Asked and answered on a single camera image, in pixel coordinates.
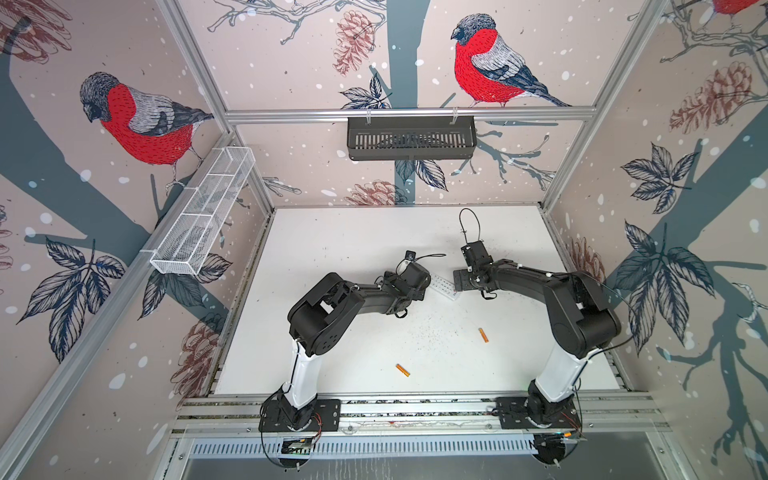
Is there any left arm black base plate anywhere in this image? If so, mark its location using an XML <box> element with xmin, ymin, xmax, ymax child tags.
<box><xmin>258</xmin><ymin>396</ymin><xmax>341</xmax><ymax>433</ymax></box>

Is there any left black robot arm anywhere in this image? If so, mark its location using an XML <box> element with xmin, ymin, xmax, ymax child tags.
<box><xmin>259</xmin><ymin>260</ymin><xmax>431</xmax><ymax>433</ymax></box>

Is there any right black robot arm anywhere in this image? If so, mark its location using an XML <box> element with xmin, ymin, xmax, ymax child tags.
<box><xmin>453</xmin><ymin>240</ymin><xmax>621</xmax><ymax>428</ymax></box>

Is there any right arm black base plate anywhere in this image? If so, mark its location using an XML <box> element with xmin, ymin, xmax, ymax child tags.
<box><xmin>492</xmin><ymin>396</ymin><xmax>582</xmax><ymax>430</ymax></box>

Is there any aluminium front rail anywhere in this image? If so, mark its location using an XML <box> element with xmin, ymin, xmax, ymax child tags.
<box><xmin>169</xmin><ymin>390</ymin><xmax>671</xmax><ymax>438</ymax></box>

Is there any white perforated cable duct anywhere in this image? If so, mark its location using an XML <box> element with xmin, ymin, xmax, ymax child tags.
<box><xmin>189</xmin><ymin>434</ymin><xmax>537</xmax><ymax>460</ymax></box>

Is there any white wire mesh basket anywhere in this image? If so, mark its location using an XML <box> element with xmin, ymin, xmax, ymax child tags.
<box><xmin>150</xmin><ymin>146</ymin><xmax>255</xmax><ymax>275</ymax></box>

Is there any black wall basket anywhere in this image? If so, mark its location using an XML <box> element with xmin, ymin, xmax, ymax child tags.
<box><xmin>347</xmin><ymin>116</ymin><xmax>477</xmax><ymax>161</ymax></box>

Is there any white remote control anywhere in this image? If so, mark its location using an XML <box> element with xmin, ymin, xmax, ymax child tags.
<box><xmin>429</xmin><ymin>275</ymin><xmax>460</xmax><ymax>301</ymax></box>

